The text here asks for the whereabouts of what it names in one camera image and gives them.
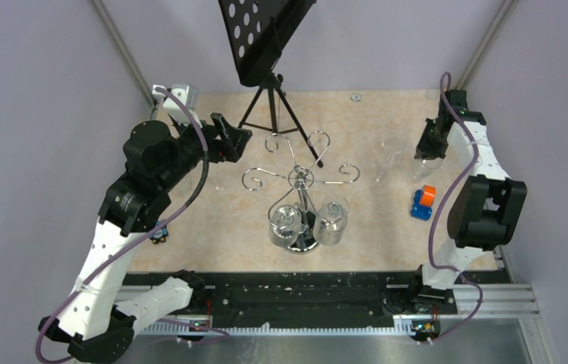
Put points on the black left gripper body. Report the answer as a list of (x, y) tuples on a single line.
[(191, 144)]

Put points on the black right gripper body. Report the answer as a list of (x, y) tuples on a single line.
[(431, 144)]

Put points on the clear wine glass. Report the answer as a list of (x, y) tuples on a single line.
[(421, 167), (219, 181), (285, 225), (388, 153), (331, 220)]

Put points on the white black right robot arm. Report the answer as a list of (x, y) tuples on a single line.
[(485, 213)]

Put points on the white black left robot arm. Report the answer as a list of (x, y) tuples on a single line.
[(95, 326)]

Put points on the chrome wine glass rack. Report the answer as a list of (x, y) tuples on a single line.
[(300, 180)]

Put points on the blue orange toy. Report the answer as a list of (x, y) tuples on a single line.
[(423, 200)]

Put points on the round metal table insert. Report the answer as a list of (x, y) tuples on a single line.
[(356, 97)]

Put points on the blue owl sticker toy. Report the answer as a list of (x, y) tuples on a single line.
[(160, 236)]

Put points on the black music stand tripod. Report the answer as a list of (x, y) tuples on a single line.
[(258, 32)]

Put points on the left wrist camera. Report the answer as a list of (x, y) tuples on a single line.
[(179, 101)]

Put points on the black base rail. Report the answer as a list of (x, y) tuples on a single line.
[(307, 300)]

